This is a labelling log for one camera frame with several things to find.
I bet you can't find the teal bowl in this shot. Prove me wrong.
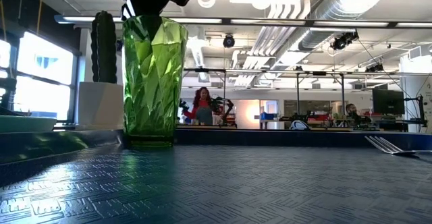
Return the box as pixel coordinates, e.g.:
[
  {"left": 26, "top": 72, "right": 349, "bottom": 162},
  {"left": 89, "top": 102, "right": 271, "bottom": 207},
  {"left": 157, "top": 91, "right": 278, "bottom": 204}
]
[{"left": 0, "top": 115, "right": 57, "bottom": 132}]

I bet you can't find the dark green cactus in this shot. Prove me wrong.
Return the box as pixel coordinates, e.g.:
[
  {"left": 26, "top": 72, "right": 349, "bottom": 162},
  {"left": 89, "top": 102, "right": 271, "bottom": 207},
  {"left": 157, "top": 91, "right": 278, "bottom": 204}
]
[{"left": 90, "top": 9, "right": 118, "bottom": 84}]

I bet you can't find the long ceiling light strip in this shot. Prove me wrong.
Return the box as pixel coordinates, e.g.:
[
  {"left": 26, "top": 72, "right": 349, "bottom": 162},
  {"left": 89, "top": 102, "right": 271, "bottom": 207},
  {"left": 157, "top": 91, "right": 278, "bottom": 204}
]
[{"left": 53, "top": 13, "right": 432, "bottom": 29}]

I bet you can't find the white and blue round object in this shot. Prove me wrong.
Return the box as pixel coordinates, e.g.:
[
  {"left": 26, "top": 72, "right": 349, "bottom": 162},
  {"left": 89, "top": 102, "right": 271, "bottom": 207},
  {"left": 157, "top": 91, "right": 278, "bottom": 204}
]
[{"left": 289, "top": 119, "right": 310, "bottom": 131}]

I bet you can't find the black computer monitor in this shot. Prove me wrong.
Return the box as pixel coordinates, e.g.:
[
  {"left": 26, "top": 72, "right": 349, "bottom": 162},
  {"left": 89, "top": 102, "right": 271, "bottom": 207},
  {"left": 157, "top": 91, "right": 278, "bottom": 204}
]
[{"left": 372, "top": 88, "right": 405, "bottom": 115}]

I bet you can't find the blue plastic tray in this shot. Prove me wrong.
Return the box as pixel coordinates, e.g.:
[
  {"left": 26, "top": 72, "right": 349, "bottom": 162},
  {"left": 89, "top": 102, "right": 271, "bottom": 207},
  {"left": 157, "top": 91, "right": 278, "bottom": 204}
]
[{"left": 0, "top": 128, "right": 432, "bottom": 224}]

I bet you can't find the white plant pot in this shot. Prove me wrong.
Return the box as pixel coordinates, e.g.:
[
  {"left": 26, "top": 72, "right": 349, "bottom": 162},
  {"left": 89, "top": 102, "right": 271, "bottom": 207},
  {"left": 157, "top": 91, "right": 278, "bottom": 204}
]
[{"left": 76, "top": 81, "right": 125, "bottom": 130}]

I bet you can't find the silver ventilation duct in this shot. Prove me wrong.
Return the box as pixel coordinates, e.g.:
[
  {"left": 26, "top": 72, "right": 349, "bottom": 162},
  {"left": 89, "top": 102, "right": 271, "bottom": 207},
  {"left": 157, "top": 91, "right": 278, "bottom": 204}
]
[{"left": 298, "top": 0, "right": 392, "bottom": 51}]

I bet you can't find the person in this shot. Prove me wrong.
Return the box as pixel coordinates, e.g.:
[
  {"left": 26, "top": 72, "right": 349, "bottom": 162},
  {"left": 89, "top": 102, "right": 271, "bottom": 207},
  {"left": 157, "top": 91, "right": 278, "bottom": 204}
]
[
  {"left": 184, "top": 86, "right": 220, "bottom": 126},
  {"left": 344, "top": 103, "right": 371, "bottom": 123}
]

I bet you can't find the large bright window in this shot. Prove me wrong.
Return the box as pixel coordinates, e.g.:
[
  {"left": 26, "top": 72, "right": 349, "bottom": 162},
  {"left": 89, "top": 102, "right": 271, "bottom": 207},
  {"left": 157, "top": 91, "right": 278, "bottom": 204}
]
[{"left": 0, "top": 30, "right": 79, "bottom": 123}]

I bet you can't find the black ceiling camera cluster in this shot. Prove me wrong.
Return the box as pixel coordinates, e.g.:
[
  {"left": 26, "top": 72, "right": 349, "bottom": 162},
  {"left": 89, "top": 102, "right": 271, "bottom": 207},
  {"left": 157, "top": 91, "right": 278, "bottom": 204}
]
[{"left": 329, "top": 30, "right": 360, "bottom": 52}]

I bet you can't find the round black ceiling camera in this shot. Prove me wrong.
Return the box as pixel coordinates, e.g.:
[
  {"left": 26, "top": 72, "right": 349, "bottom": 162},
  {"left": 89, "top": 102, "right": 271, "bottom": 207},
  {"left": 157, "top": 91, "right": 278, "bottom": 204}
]
[{"left": 222, "top": 34, "right": 236, "bottom": 49}]

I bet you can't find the black background workstation frame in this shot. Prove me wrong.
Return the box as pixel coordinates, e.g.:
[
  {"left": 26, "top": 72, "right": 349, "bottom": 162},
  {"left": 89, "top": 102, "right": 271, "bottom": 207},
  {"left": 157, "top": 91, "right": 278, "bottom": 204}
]
[{"left": 184, "top": 67, "right": 432, "bottom": 128}]

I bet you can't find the fork with orange handle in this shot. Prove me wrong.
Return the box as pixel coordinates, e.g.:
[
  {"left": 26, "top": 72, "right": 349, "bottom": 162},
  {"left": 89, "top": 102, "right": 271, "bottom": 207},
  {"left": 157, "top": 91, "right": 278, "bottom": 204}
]
[{"left": 364, "top": 135, "right": 432, "bottom": 156}]

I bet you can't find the blue storage bin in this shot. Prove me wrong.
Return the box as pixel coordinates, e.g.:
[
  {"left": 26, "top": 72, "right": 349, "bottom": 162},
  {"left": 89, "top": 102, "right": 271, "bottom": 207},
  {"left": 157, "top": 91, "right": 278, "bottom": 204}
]
[{"left": 259, "top": 111, "right": 279, "bottom": 121}]

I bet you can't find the green faceted plastic cup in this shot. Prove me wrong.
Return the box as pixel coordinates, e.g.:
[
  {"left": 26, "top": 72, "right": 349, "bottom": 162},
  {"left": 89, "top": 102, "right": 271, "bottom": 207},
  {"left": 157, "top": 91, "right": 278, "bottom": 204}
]
[{"left": 121, "top": 14, "right": 189, "bottom": 147}]

